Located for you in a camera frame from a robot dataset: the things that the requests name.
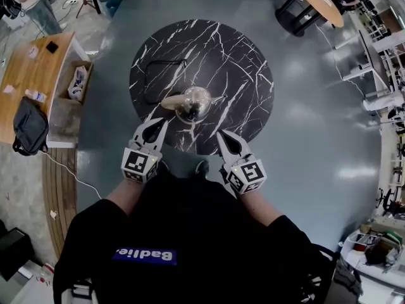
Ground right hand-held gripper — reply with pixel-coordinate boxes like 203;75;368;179
216;129;268;196

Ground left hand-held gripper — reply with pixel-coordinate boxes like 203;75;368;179
121;117;169;184

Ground silver electric kettle wooden handle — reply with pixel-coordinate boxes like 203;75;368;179
160;86;228;126

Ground person's right forearm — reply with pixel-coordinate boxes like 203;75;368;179
233;188;284;230

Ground person's left forearm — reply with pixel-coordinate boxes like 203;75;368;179
105;177;150;217

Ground person's dark shoe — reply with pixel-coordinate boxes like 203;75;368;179
195;160;210;179

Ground white plastic bag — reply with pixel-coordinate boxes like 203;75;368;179
67;66;88;101

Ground person's black shirt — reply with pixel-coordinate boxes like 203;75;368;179
52;169;337;304

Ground cardboard box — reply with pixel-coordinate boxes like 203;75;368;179
58;60;94;106

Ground curved wooden slat platform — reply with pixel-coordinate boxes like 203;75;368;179
42;146;79;262

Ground black bag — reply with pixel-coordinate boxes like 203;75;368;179
12;96;50;157

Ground clear plastic bottle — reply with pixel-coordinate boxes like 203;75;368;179
25;88;48;104

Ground wooden desk with white side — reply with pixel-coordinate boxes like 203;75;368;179
0;31;93;149

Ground black office chair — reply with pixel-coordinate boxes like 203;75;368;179
375;186;405;217

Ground oval wooden table black legs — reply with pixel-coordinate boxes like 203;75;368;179
274;0;346;38

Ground white cluttered cart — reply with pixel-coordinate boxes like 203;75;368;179
339;222;405;304

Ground black box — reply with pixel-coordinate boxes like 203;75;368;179
0;227;36;282

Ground white floor cable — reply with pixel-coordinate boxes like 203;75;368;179
42;151;103;200
315;23;368;100

